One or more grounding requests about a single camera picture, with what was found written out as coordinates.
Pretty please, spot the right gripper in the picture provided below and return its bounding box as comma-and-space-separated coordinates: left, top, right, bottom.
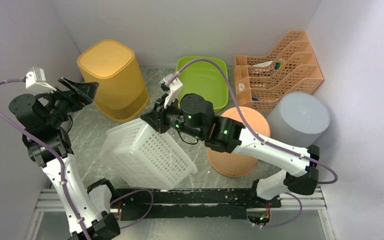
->
141, 93, 205, 140

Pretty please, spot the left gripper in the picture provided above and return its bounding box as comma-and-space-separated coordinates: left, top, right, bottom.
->
39, 76, 99, 127

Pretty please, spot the yellow mesh waste basket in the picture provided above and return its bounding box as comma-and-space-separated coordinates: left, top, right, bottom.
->
77, 39, 150, 123

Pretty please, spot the white perforated tray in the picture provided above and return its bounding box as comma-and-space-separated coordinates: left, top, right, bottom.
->
99, 118, 198, 190

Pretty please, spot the green perforated tray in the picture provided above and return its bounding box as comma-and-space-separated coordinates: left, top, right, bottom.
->
178, 61, 229, 113

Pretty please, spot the orange plastic bucket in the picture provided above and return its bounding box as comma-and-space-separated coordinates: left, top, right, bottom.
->
207, 106, 271, 177

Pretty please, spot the large grey plastic bucket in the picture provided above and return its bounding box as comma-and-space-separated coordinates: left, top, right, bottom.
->
266, 92, 331, 148

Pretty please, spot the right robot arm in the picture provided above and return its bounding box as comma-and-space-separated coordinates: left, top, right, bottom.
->
140, 93, 319, 207

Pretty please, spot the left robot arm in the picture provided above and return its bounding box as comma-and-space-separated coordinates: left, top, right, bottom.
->
8, 73, 121, 240

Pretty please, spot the orange plastic file organizer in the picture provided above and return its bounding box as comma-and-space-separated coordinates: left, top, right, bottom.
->
234, 30, 324, 113

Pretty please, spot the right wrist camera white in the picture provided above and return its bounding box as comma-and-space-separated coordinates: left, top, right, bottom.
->
159, 73, 183, 109

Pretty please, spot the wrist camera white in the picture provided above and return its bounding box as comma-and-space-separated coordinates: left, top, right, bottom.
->
159, 73, 183, 109
25, 67, 57, 94

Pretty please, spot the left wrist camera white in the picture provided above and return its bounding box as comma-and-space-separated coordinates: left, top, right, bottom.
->
25, 67, 57, 94

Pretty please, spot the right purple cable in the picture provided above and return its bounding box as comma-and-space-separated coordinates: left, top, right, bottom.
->
167, 58, 339, 229

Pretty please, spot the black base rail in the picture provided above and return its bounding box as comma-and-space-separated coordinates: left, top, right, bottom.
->
110, 188, 282, 221

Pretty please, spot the aluminium frame rail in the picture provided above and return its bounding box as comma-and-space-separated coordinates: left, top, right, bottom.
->
34, 187, 327, 212

